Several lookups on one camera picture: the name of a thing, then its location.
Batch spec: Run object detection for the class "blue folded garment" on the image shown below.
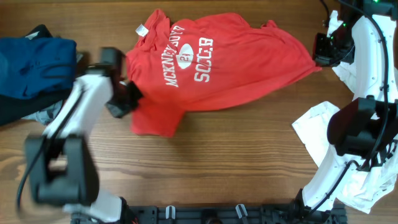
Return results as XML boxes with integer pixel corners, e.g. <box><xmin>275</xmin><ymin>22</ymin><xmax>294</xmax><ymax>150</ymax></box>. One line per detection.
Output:
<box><xmin>1</xmin><ymin>37</ymin><xmax>76</xmax><ymax>100</ymax></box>

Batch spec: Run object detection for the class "red printed t-shirt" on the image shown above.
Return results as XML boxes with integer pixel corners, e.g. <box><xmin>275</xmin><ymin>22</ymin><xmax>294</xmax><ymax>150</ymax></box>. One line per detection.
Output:
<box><xmin>126</xmin><ymin>9</ymin><xmax>319</xmax><ymax>138</ymax></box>

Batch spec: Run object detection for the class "black folded garment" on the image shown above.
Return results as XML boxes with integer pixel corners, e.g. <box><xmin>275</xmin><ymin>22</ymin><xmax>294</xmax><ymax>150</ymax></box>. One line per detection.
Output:
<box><xmin>1</xmin><ymin>24</ymin><xmax>73</xmax><ymax>125</ymax></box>

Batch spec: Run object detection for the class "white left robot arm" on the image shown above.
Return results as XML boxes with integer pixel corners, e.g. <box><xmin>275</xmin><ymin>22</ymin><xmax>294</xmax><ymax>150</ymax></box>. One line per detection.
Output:
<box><xmin>16</xmin><ymin>74</ymin><xmax>139</xmax><ymax>223</ymax></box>

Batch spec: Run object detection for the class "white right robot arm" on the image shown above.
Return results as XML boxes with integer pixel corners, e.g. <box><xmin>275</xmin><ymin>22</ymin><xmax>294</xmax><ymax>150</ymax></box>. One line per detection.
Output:
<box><xmin>264</xmin><ymin>1</ymin><xmax>397</xmax><ymax>223</ymax></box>

